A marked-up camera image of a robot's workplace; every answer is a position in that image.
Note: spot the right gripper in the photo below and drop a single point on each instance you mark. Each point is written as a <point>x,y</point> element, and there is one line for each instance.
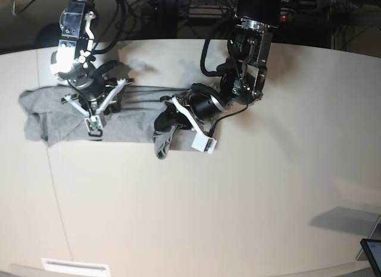
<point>92,92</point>

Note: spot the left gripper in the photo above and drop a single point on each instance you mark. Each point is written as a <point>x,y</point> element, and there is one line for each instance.
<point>204,107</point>

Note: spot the grey T-shirt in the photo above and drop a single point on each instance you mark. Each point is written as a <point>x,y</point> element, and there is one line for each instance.
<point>50,121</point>

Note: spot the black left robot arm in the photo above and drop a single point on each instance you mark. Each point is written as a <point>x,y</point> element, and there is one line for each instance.
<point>242,75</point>

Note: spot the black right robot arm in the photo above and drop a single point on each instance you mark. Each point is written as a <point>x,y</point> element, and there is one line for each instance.
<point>72,63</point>

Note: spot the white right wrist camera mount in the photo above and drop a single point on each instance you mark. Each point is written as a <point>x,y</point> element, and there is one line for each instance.
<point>95,123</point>

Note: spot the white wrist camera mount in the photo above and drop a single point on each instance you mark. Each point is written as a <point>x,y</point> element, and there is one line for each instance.
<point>95,123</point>
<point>203,140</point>

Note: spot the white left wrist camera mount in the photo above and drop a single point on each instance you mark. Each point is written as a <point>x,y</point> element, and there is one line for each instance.
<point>203,140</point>

